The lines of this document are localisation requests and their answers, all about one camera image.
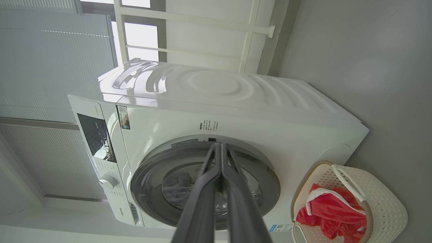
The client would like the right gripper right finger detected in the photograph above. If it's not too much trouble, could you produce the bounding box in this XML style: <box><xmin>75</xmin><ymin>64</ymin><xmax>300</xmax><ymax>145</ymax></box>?
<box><xmin>222</xmin><ymin>143</ymin><xmax>273</xmax><ymax>243</ymax></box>

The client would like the grey warning label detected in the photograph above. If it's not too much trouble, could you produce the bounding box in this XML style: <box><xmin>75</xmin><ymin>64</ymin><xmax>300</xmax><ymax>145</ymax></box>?
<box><xmin>171</xmin><ymin>138</ymin><xmax>199</xmax><ymax>149</ymax></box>

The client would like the cream perforated laundry basket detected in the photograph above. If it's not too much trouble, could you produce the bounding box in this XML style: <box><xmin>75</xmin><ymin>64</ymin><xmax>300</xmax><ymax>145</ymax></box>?
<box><xmin>291</xmin><ymin>160</ymin><xmax>409</xmax><ymax>243</ymax></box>

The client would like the grey ribbed wall panel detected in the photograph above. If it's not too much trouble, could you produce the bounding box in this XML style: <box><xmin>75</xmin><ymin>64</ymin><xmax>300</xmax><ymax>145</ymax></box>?
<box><xmin>0</xmin><ymin>118</ymin><xmax>107</xmax><ymax>200</ymax></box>

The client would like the white control knob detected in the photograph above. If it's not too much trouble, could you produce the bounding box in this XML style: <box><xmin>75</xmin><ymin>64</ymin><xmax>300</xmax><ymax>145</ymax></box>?
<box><xmin>99</xmin><ymin>174</ymin><xmax>118</xmax><ymax>190</ymax></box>

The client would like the black glass washing machine door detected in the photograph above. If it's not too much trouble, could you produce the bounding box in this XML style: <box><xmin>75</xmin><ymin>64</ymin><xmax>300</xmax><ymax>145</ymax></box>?
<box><xmin>130</xmin><ymin>141</ymin><xmax>281</xmax><ymax>231</ymax></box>

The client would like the white metal rack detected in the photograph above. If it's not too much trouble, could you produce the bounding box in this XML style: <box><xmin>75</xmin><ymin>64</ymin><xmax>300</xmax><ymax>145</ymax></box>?
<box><xmin>113</xmin><ymin>0</ymin><xmax>275</xmax><ymax>73</ymax></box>

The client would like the red and white garment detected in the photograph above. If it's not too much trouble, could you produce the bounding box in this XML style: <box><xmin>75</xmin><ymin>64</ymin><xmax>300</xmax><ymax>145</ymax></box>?
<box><xmin>295</xmin><ymin>183</ymin><xmax>368</xmax><ymax>243</ymax></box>

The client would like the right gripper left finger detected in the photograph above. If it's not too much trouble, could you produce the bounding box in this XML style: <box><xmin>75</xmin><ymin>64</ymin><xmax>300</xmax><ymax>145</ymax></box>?
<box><xmin>171</xmin><ymin>143</ymin><xmax>222</xmax><ymax>243</ymax></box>

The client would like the white slatted window blind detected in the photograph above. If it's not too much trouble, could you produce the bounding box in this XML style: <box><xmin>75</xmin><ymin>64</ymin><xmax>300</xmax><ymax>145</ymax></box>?
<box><xmin>0</xmin><ymin>0</ymin><xmax>117</xmax><ymax>124</ymax></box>

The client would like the white front-load washing machine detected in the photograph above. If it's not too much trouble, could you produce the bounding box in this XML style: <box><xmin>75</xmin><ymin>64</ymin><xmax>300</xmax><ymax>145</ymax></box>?
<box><xmin>67</xmin><ymin>58</ymin><xmax>369</xmax><ymax>243</ymax></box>

